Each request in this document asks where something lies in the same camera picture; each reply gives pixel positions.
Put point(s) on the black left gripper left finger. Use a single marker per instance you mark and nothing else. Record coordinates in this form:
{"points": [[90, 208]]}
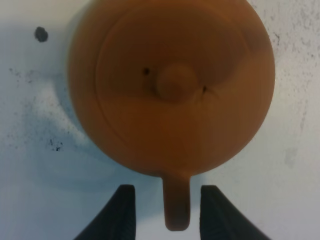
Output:
{"points": [[117, 220]]}

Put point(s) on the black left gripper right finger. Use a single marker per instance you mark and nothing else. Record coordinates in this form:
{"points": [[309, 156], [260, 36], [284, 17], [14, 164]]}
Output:
{"points": [[221, 220]]}

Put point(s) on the brown clay teapot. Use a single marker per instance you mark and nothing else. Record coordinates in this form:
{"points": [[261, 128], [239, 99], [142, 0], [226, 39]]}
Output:
{"points": [[171, 88]]}

